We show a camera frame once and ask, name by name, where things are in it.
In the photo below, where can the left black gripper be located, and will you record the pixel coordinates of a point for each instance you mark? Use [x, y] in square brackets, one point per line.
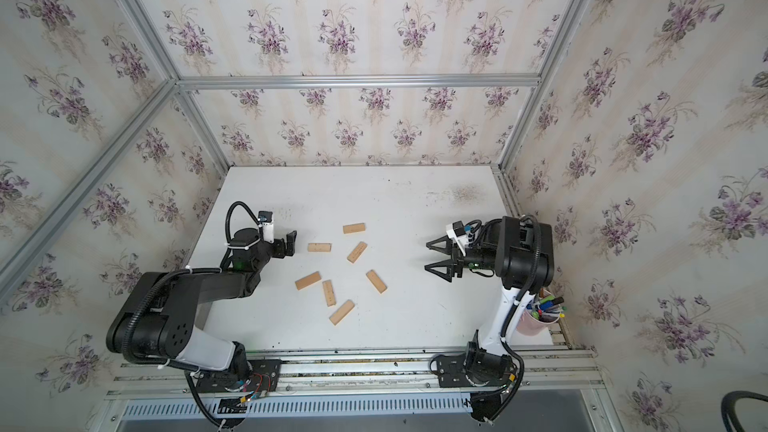
[277, 246]

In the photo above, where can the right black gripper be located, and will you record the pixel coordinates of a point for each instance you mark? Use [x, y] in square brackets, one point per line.
[458, 259]

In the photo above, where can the wooden block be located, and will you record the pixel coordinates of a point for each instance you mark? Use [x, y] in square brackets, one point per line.
[338, 315]
[376, 281]
[319, 247]
[354, 228]
[357, 251]
[329, 293]

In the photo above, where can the wooden block numbered 67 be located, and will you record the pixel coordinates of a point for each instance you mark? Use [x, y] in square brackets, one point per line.
[308, 280]

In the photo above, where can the wooden block top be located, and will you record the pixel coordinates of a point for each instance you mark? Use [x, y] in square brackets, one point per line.
[354, 228]

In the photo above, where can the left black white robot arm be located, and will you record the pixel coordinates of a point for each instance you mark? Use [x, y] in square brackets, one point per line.
[157, 323]

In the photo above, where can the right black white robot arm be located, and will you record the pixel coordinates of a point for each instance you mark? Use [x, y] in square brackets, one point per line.
[511, 260]

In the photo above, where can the wooden block bottom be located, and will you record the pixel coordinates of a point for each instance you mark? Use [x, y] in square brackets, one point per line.
[338, 315]

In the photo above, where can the pink cup with pens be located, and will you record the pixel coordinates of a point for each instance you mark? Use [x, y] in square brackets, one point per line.
[541, 313]

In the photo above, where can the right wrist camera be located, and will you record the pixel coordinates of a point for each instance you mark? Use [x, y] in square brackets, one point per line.
[457, 234]

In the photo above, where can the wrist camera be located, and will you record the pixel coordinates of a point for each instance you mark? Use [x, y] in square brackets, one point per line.
[457, 234]
[266, 226]

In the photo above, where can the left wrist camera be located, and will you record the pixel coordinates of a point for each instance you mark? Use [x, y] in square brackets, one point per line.
[266, 226]

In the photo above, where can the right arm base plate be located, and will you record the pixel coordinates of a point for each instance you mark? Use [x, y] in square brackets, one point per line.
[495, 379]

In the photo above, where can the aluminium rail frame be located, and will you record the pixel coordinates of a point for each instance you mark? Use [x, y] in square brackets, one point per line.
[336, 372]

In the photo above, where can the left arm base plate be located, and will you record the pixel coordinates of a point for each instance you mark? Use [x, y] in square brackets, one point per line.
[261, 378]

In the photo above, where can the white vented cable duct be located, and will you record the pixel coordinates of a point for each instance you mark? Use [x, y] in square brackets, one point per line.
[300, 406]

